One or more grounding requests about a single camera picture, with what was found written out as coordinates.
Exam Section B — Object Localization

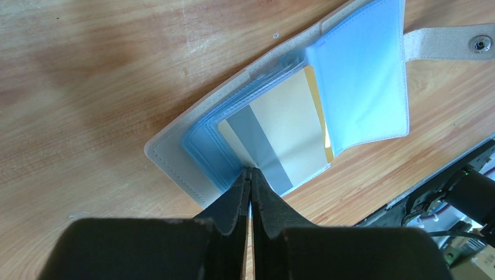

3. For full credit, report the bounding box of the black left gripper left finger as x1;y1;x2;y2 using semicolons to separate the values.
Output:
40;169;251;279

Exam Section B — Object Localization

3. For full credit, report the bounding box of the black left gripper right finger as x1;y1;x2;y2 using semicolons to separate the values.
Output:
251;169;452;279

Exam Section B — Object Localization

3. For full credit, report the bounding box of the grey translucent card holder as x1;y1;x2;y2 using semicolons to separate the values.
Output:
144;1;494;207

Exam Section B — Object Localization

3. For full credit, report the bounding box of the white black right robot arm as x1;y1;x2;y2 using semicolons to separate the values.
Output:
445;169;494;247

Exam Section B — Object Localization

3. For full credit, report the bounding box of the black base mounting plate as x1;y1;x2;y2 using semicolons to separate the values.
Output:
356;138;494;227

